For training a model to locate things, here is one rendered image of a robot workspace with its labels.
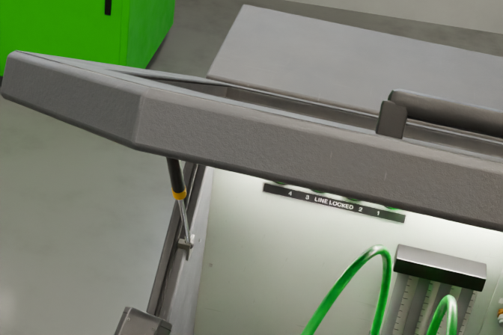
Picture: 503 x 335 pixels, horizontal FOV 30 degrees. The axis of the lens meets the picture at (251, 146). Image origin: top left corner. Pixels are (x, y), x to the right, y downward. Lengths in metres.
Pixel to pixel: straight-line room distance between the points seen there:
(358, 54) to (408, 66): 0.09
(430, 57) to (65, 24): 2.51
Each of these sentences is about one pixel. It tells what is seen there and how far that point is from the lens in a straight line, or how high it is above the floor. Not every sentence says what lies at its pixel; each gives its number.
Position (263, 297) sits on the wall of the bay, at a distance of 1.67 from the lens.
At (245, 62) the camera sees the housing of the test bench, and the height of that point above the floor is 1.50.
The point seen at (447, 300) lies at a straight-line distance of 1.35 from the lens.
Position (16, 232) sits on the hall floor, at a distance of 3.49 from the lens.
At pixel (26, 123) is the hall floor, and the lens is 4.06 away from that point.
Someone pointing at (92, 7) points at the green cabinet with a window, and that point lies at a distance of 3.89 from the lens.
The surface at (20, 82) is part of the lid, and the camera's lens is 0.69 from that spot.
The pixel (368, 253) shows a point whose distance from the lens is 1.30.
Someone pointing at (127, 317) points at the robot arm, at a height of 1.52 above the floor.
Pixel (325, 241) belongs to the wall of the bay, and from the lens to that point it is 1.57.
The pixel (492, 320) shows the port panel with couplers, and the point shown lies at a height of 1.18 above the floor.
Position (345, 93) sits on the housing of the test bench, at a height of 1.50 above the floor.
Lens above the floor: 2.24
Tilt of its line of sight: 34 degrees down
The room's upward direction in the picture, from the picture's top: 9 degrees clockwise
